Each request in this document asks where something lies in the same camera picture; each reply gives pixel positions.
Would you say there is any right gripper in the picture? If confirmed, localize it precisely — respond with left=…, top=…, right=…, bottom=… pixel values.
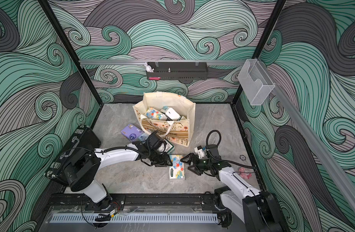
left=181, top=153, right=212, bottom=174

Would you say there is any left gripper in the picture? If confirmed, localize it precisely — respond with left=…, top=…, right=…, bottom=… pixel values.
left=148, top=150, right=174, bottom=167

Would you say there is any blue cartoon tissue pack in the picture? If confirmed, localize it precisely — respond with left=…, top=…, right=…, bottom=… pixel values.
left=169, top=155, right=185, bottom=181

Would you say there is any purple tissue pack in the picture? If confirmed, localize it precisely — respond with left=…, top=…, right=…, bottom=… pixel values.
left=121, top=124, right=144, bottom=142

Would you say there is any colourful splash tissue pack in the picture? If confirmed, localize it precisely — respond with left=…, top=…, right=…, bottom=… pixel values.
left=145, top=107, right=167, bottom=121

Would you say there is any green barcode tissue pack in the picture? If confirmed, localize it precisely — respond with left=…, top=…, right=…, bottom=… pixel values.
left=160, top=106, right=181, bottom=121

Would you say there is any green white tissue pack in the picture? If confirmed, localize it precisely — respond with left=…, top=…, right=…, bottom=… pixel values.
left=165, top=140, right=175, bottom=154

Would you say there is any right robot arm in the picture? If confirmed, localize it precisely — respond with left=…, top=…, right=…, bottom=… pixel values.
left=180, top=145, right=289, bottom=232

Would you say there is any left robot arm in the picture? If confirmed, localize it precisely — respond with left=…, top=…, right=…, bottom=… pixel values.
left=63, top=133, right=174, bottom=209

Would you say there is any floral canvas tote bag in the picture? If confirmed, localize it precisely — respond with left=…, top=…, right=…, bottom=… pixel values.
left=133, top=92, right=196, bottom=147

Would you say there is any light blue tissue pack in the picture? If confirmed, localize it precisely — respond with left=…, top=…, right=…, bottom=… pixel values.
left=138, top=133, right=149, bottom=142

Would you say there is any pink plush toy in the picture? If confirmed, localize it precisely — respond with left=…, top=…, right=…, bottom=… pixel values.
left=238, top=167, right=252, bottom=180

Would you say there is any black hard carry case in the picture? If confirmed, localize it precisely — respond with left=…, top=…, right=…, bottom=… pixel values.
left=44, top=125, right=101, bottom=192

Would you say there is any white bunny figurine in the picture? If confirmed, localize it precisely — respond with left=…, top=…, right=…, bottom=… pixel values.
left=144, top=62, right=154, bottom=73

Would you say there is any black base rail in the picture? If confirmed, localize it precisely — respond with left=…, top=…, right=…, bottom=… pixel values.
left=48, top=192, right=229, bottom=212

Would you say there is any clear plastic wall bin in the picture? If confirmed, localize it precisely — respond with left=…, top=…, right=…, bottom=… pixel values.
left=238, top=59, right=275, bottom=106

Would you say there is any white cable duct strip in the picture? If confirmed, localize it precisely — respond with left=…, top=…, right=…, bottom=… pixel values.
left=49, top=213, right=219, bottom=224

